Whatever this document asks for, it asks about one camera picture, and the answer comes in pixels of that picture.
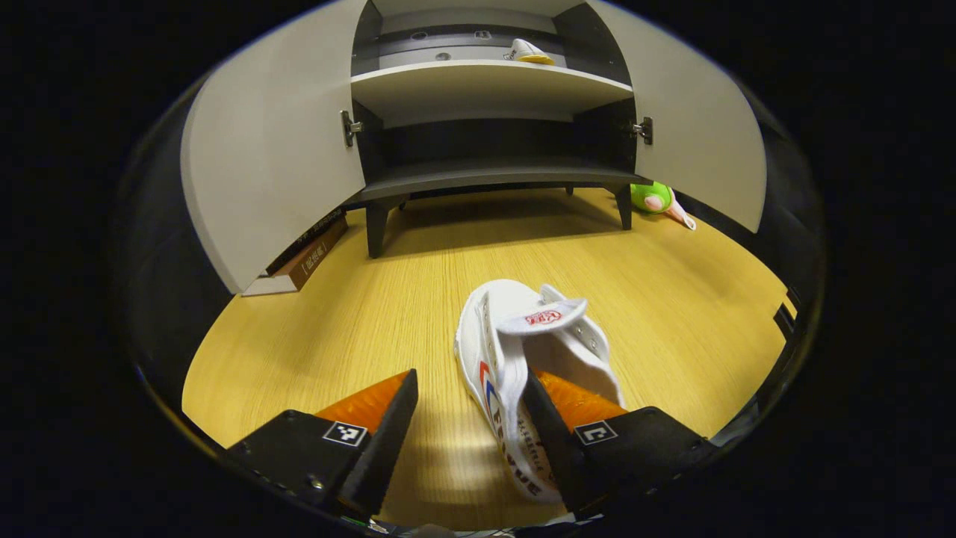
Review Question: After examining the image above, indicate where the brown book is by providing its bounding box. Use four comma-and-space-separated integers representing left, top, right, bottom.
240, 218, 350, 297

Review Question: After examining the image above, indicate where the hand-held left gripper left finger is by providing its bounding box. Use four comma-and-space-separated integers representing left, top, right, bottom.
223, 368, 420, 520

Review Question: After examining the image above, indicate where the grey shoe cabinet door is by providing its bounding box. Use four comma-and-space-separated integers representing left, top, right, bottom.
586, 0, 769, 234
179, 0, 368, 294

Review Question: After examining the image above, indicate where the green plush toy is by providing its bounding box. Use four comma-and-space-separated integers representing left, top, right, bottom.
630, 182, 697, 231

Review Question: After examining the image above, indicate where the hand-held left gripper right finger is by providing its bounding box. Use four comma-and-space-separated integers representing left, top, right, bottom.
520, 370, 720, 516

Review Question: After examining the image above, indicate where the white canvas shoe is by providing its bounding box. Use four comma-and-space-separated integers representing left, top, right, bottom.
503, 39, 556, 66
454, 279, 627, 504

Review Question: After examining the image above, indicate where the grey shoe cabinet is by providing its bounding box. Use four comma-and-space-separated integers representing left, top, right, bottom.
179, 0, 769, 296

